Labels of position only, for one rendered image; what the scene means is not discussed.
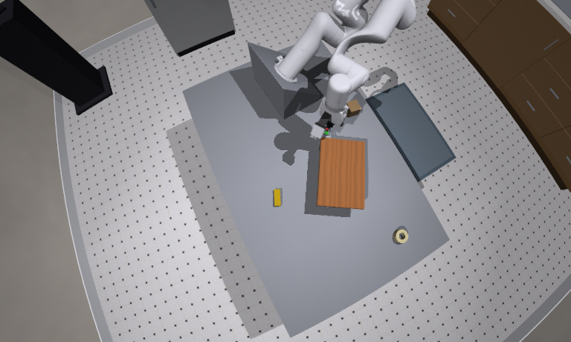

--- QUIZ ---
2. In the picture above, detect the yellow rectangular block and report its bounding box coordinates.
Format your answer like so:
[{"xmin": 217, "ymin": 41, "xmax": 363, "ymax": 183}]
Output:
[{"xmin": 274, "ymin": 189, "xmax": 281, "ymax": 206}]

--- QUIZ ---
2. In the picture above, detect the brown cardboard box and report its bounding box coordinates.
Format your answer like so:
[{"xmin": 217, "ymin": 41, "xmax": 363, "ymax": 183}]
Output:
[{"xmin": 347, "ymin": 100, "xmax": 361, "ymax": 117}]

